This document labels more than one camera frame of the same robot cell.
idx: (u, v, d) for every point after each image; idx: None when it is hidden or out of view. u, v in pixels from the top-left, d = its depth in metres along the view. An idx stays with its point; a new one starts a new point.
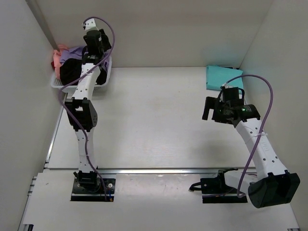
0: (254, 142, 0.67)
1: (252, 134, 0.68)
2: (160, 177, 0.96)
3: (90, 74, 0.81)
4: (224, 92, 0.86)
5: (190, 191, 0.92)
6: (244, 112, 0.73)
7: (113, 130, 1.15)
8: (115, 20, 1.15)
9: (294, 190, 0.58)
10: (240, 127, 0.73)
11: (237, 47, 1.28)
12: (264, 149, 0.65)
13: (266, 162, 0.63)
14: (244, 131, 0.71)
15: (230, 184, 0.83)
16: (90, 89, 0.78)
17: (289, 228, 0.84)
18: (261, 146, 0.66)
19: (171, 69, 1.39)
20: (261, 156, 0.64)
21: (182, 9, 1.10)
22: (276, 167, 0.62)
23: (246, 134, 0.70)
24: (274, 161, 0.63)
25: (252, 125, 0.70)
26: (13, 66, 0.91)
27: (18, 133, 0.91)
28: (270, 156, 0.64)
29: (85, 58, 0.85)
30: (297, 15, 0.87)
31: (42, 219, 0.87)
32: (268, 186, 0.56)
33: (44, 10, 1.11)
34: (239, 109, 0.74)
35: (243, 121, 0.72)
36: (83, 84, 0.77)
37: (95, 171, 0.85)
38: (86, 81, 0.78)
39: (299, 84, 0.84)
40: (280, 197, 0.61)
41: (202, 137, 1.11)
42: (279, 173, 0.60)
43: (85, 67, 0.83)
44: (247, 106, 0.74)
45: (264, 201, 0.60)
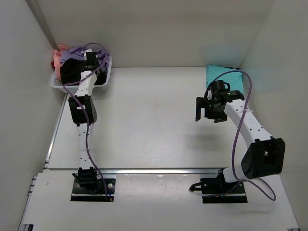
0: (239, 117, 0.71)
1: (238, 111, 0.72)
2: (160, 177, 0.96)
3: (89, 78, 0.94)
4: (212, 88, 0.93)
5: (190, 191, 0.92)
6: (229, 96, 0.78)
7: (113, 130, 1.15)
8: (115, 20, 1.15)
9: (281, 154, 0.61)
10: (227, 108, 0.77)
11: (237, 47, 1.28)
12: (250, 121, 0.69)
13: (252, 132, 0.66)
14: (231, 111, 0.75)
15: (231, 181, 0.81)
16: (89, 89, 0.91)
17: (289, 228, 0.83)
18: (246, 118, 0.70)
19: (171, 69, 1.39)
20: (247, 126, 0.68)
21: (182, 9, 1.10)
22: (263, 134, 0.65)
23: (233, 113, 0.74)
24: (260, 130, 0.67)
25: (237, 105, 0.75)
26: (13, 66, 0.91)
27: (19, 132, 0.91)
28: (256, 125, 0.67)
29: (83, 68, 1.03)
30: (297, 15, 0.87)
31: (41, 219, 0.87)
32: (256, 149, 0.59)
33: (44, 10, 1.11)
34: (225, 94, 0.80)
35: (229, 102, 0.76)
36: (83, 86, 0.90)
37: (96, 167, 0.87)
38: (86, 82, 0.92)
39: (299, 83, 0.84)
40: (272, 166, 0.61)
41: (203, 137, 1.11)
42: (266, 138, 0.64)
43: (84, 73, 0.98)
44: (232, 91, 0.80)
45: (257, 169, 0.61)
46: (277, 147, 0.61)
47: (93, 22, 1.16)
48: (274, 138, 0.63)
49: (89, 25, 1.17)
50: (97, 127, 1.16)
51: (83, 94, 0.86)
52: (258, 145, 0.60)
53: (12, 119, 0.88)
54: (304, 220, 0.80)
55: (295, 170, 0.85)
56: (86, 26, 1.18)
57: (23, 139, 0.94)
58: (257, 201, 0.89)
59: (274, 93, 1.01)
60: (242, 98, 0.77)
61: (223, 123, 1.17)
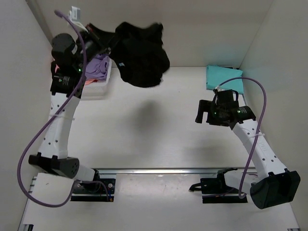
0: (251, 142, 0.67)
1: (250, 135, 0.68)
2: (160, 177, 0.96)
3: (60, 115, 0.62)
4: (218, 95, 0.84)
5: (190, 191, 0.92)
6: (239, 114, 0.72)
7: (114, 130, 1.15)
8: (115, 20, 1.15)
9: (295, 187, 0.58)
10: (237, 129, 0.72)
11: (237, 47, 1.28)
12: (263, 150, 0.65)
13: (265, 162, 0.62)
14: (241, 133, 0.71)
15: (231, 184, 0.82)
16: (62, 136, 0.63)
17: (289, 228, 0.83)
18: (259, 146, 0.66)
19: (171, 69, 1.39)
20: (260, 156, 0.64)
21: (181, 8, 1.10)
22: (276, 166, 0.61)
23: (244, 135, 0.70)
24: (273, 161, 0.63)
25: (249, 126, 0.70)
26: (13, 66, 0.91)
27: (19, 132, 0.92)
28: (269, 156, 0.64)
29: (55, 83, 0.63)
30: (297, 15, 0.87)
31: (41, 219, 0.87)
32: (270, 186, 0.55)
33: (44, 10, 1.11)
34: (235, 111, 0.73)
35: (239, 123, 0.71)
36: (52, 134, 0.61)
37: (93, 183, 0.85)
38: (57, 126, 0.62)
39: (299, 83, 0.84)
40: (283, 197, 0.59)
41: (203, 137, 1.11)
42: (280, 172, 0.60)
43: (55, 100, 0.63)
44: (242, 109, 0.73)
45: (267, 201, 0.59)
46: (292, 182, 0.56)
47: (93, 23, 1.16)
48: (288, 172, 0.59)
49: None
50: (97, 127, 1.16)
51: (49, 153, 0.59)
52: (272, 181, 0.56)
53: (12, 118, 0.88)
54: (304, 220, 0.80)
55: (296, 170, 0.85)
56: None
57: (23, 139, 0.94)
58: None
59: (274, 94, 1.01)
60: (254, 117, 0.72)
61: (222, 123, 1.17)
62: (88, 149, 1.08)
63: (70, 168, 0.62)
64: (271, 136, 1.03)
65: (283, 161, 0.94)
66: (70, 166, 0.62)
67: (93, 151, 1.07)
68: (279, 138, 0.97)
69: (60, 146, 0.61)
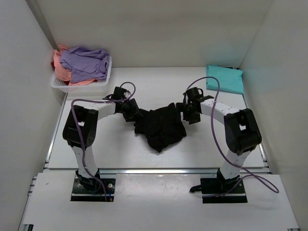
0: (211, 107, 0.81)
1: (210, 104, 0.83)
2: (160, 177, 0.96)
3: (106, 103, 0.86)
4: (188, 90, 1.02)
5: (190, 193, 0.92)
6: (201, 98, 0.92)
7: (114, 130, 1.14)
8: (115, 21, 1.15)
9: (254, 121, 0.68)
10: (203, 108, 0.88)
11: (237, 47, 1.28)
12: (220, 106, 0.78)
13: (224, 110, 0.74)
14: (205, 107, 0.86)
15: (227, 173, 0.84)
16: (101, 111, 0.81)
17: (289, 228, 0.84)
18: (216, 105, 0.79)
19: (171, 69, 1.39)
20: (219, 109, 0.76)
21: (182, 9, 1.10)
22: (233, 110, 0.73)
23: (207, 108, 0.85)
24: (230, 109, 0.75)
25: (209, 101, 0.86)
26: (13, 66, 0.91)
27: (19, 132, 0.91)
28: (226, 107, 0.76)
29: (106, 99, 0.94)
30: (297, 16, 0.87)
31: (41, 219, 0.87)
32: (230, 122, 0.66)
33: (44, 10, 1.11)
34: (198, 99, 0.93)
35: (203, 101, 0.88)
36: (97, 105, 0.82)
37: (93, 178, 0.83)
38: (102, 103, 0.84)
39: (299, 84, 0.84)
40: (250, 134, 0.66)
41: (203, 136, 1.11)
42: (236, 111, 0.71)
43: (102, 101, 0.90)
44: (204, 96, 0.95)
45: (240, 141, 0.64)
46: (247, 114, 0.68)
47: (93, 23, 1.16)
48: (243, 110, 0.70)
49: (89, 25, 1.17)
50: (97, 126, 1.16)
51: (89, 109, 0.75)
52: (230, 118, 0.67)
53: (12, 119, 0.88)
54: (304, 220, 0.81)
55: (296, 170, 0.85)
56: (86, 26, 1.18)
57: (23, 139, 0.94)
58: (257, 201, 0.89)
59: (274, 94, 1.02)
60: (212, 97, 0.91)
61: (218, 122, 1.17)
62: None
63: (93, 131, 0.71)
64: (271, 136, 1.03)
65: (283, 161, 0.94)
66: (93, 131, 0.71)
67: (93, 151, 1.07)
68: (279, 138, 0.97)
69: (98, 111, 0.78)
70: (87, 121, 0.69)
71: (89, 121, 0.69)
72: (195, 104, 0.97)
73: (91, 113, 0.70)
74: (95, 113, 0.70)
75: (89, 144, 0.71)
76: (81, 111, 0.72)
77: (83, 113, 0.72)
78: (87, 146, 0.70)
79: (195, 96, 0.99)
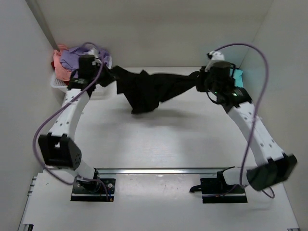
0: (249, 127, 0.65)
1: (248, 121, 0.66)
2: (160, 177, 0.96)
3: (74, 103, 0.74)
4: (218, 70, 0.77)
5: (190, 192, 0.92)
6: (236, 96, 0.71)
7: (113, 130, 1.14)
8: (116, 21, 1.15)
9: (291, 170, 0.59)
10: (233, 113, 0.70)
11: (237, 47, 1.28)
12: (260, 135, 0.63)
13: (263, 148, 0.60)
14: (238, 117, 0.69)
15: (231, 181, 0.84)
16: (73, 122, 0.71)
17: (289, 228, 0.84)
18: (256, 131, 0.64)
19: (171, 68, 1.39)
20: (258, 141, 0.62)
21: (182, 9, 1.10)
22: (275, 151, 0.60)
23: (240, 120, 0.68)
24: (271, 146, 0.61)
25: (246, 111, 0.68)
26: (12, 65, 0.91)
27: (19, 132, 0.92)
28: (267, 141, 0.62)
29: (71, 83, 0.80)
30: (297, 16, 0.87)
31: (41, 219, 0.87)
32: (268, 174, 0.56)
33: (44, 10, 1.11)
34: (232, 95, 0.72)
35: (236, 108, 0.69)
36: (65, 117, 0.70)
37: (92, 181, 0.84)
38: (70, 111, 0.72)
39: (299, 83, 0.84)
40: (279, 179, 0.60)
41: (204, 136, 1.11)
42: (279, 157, 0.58)
43: (70, 93, 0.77)
44: (238, 91, 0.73)
45: (265, 185, 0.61)
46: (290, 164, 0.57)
47: (93, 23, 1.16)
48: (286, 155, 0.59)
49: (89, 25, 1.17)
50: (97, 127, 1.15)
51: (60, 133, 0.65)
52: (272, 170, 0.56)
53: (12, 118, 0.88)
54: (304, 220, 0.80)
55: (296, 170, 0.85)
56: (86, 26, 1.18)
57: (23, 138, 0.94)
58: (257, 201, 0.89)
59: (274, 93, 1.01)
60: (250, 101, 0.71)
61: (218, 122, 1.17)
62: (87, 148, 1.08)
63: (73, 154, 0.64)
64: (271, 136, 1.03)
65: None
66: (75, 152, 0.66)
67: (93, 150, 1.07)
68: (279, 138, 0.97)
69: (69, 128, 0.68)
70: (62, 150, 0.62)
71: (65, 151, 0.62)
72: (221, 98, 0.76)
73: (63, 142, 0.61)
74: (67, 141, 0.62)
75: (76, 164, 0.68)
76: (52, 138, 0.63)
77: (54, 139, 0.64)
78: (75, 167, 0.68)
79: (224, 81, 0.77)
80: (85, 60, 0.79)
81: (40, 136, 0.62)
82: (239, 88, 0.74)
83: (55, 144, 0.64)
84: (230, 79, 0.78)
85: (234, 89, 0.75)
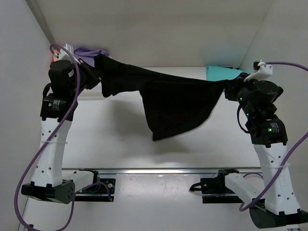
0: (272, 173, 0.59)
1: (273, 165, 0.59)
2: (160, 177, 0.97)
3: (53, 141, 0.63)
4: (261, 95, 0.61)
5: (190, 191, 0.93)
6: (270, 133, 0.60)
7: (113, 130, 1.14)
8: (116, 21, 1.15)
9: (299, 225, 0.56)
10: (260, 149, 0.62)
11: (237, 47, 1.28)
12: (281, 184, 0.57)
13: (279, 199, 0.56)
14: (263, 155, 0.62)
15: (230, 186, 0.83)
16: (56, 163, 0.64)
17: (289, 228, 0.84)
18: (279, 178, 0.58)
19: (171, 69, 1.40)
20: (276, 190, 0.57)
21: (182, 9, 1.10)
22: (290, 205, 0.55)
23: (265, 160, 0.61)
24: (288, 198, 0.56)
25: (275, 153, 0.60)
26: (12, 66, 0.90)
27: (19, 132, 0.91)
28: (286, 192, 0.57)
29: (46, 109, 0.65)
30: (297, 16, 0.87)
31: (41, 219, 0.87)
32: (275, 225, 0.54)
33: (44, 10, 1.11)
34: (265, 129, 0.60)
35: (266, 147, 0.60)
36: (45, 161, 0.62)
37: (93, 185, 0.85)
38: (50, 155, 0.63)
39: (299, 84, 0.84)
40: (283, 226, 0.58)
41: (204, 136, 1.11)
42: (292, 212, 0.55)
43: (46, 124, 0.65)
44: (275, 125, 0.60)
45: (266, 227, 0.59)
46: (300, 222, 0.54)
47: (93, 23, 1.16)
48: (301, 213, 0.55)
49: (89, 25, 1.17)
50: (97, 127, 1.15)
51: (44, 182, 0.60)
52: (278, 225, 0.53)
53: (12, 119, 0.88)
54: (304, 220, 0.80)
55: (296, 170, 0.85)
56: (86, 26, 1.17)
57: (22, 139, 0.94)
58: None
59: None
60: (284, 142, 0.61)
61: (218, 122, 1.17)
62: (87, 148, 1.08)
63: (63, 196, 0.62)
64: None
65: None
66: (64, 192, 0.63)
67: (93, 151, 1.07)
68: None
69: (54, 173, 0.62)
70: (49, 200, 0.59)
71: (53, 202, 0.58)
72: (251, 126, 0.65)
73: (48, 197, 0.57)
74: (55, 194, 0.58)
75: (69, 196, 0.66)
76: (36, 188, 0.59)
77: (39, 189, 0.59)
78: (69, 200, 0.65)
79: (262, 107, 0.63)
80: (60, 74, 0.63)
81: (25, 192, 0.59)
82: (277, 122, 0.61)
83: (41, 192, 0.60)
84: (271, 106, 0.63)
85: (271, 120, 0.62)
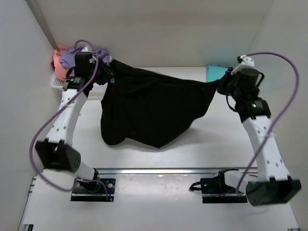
0: (259, 143, 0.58)
1: (260, 135, 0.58)
2: (160, 177, 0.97)
3: (71, 105, 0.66)
4: (244, 76, 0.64)
5: (190, 191, 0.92)
6: (254, 108, 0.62)
7: None
8: (116, 20, 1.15)
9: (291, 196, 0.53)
10: (247, 123, 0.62)
11: (237, 47, 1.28)
12: (269, 151, 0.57)
13: (268, 166, 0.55)
14: (250, 128, 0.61)
15: (230, 185, 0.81)
16: (70, 127, 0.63)
17: (289, 228, 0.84)
18: (266, 147, 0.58)
19: (171, 68, 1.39)
20: (264, 158, 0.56)
21: (182, 9, 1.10)
22: (280, 172, 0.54)
23: (252, 133, 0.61)
24: (277, 166, 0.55)
25: (261, 124, 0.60)
26: (12, 66, 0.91)
27: (19, 131, 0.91)
28: (274, 160, 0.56)
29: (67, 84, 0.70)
30: (297, 16, 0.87)
31: (41, 219, 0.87)
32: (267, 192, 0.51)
33: (44, 10, 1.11)
34: (250, 106, 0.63)
35: (252, 118, 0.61)
36: (60, 122, 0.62)
37: (93, 181, 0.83)
38: (66, 116, 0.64)
39: (298, 83, 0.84)
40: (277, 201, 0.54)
41: (203, 136, 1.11)
42: (282, 179, 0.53)
43: (66, 95, 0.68)
44: (258, 102, 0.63)
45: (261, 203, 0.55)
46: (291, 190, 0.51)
47: (94, 23, 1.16)
48: (291, 179, 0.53)
49: (89, 25, 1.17)
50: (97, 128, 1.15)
51: (57, 139, 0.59)
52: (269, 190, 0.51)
53: (12, 118, 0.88)
54: (304, 220, 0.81)
55: (296, 170, 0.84)
56: (86, 26, 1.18)
57: (22, 139, 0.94)
58: None
59: (275, 93, 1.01)
60: (269, 115, 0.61)
61: (218, 122, 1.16)
62: (87, 148, 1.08)
63: (73, 159, 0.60)
64: None
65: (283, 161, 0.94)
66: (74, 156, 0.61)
67: (93, 151, 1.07)
68: (279, 138, 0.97)
69: (67, 134, 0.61)
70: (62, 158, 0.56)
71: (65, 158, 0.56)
72: (239, 108, 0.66)
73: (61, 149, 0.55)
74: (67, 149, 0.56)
75: (76, 168, 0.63)
76: (48, 146, 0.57)
77: (51, 147, 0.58)
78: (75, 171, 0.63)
79: (248, 89, 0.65)
80: (83, 57, 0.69)
81: (37, 145, 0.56)
82: (260, 100, 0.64)
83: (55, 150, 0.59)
84: (255, 88, 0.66)
85: (256, 99, 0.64)
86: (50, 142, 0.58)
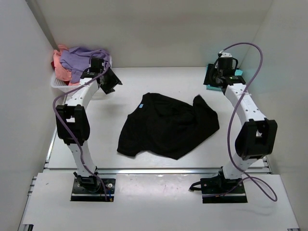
0: (237, 99, 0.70)
1: (237, 94, 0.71)
2: (160, 177, 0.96)
3: (88, 86, 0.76)
4: (221, 59, 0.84)
5: (190, 191, 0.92)
6: (231, 79, 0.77)
7: (113, 130, 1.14)
8: (116, 20, 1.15)
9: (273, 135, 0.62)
10: (228, 91, 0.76)
11: (237, 47, 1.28)
12: (247, 103, 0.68)
13: (248, 112, 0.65)
14: (230, 94, 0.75)
15: (229, 176, 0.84)
16: (85, 99, 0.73)
17: (289, 227, 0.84)
18: (243, 101, 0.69)
19: (171, 68, 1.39)
20: (243, 108, 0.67)
21: (182, 9, 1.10)
22: (258, 115, 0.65)
23: (233, 96, 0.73)
24: (255, 111, 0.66)
25: (237, 88, 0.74)
26: (12, 66, 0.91)
27: (19, 132, 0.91)
28: (251, 107, 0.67)
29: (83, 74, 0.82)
30: (297, 16, 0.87)
31: (41, 219, 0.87)
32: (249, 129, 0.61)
33: (44, 10, 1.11)
34: (227, 77, 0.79)
35: (230, 85, 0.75)
36: (78, 94, 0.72)
37: (94, 175, 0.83)
38: (83, 91, 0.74)
39: (298, 83, 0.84)
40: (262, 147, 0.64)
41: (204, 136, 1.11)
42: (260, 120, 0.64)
43: (83, 81, 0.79)
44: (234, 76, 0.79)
45: (249, 148, 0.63)
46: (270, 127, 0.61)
47: (93, 23, 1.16)
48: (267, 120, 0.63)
49: (89, 25, 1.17)
50: (96, 128, 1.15)
51: (74, 104, 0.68)
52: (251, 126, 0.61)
53: (12, 119, 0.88)
54: (304, 220, 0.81)
55: (297, 169, 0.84)
56: (86, 26, 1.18)
57: (22, 139, 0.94)
58: (257, 200, 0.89)
59: (274, 93, 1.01)
60: (244, 82, 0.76)
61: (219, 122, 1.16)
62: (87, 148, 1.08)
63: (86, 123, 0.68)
64: None
65: (283, 161, 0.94)
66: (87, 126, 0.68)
67: (92, 151, 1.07)
68: (279, 138, 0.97)
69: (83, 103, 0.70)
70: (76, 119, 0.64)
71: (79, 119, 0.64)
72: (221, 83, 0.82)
73: (78, 110, 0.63)
74: (82, 110, 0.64)
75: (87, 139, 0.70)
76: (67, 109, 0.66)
77: (69, 111, 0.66)
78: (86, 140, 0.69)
79: (226, 69, 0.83)
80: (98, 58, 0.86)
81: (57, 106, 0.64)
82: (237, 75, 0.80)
83: (69, 115, 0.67)
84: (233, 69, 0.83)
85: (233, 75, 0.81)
86: (68, 106, 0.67)
